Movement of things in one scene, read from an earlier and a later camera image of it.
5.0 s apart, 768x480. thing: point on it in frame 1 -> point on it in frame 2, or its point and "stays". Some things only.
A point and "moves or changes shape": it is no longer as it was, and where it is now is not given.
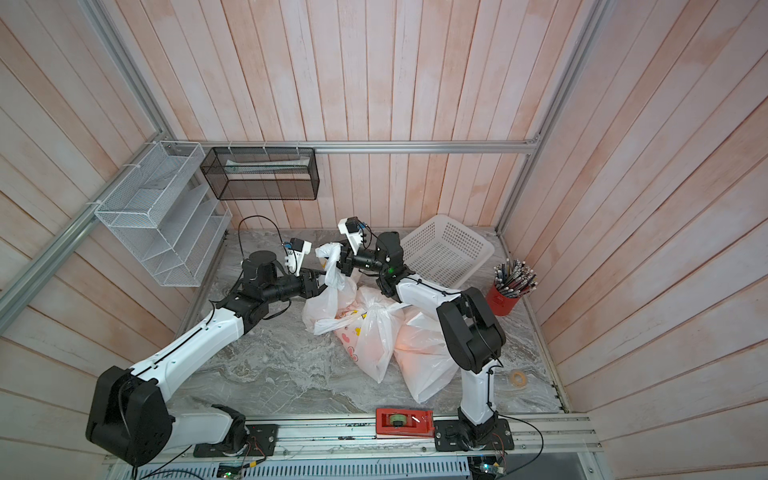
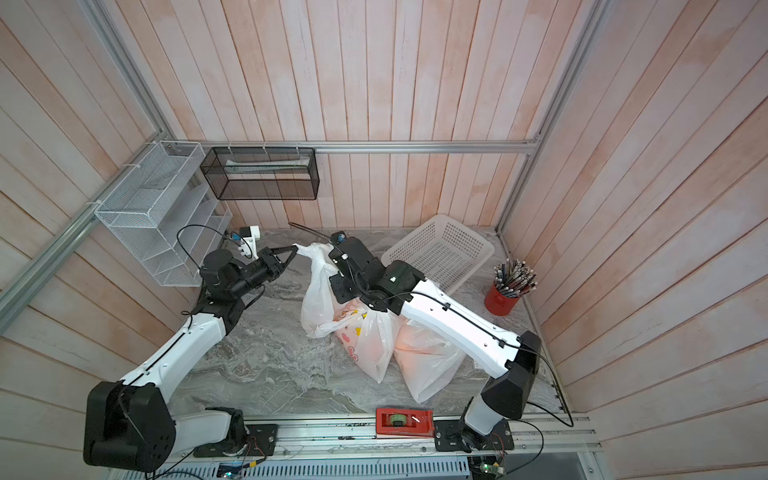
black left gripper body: x=293 y=286 -> x=261 y=270
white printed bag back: x=324 y=301 moves or changes shape
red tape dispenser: x=400 y=422 stays
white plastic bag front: x=423 y=357 stays
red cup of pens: x=512 y=280 stays
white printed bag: x=370 y=331 stays
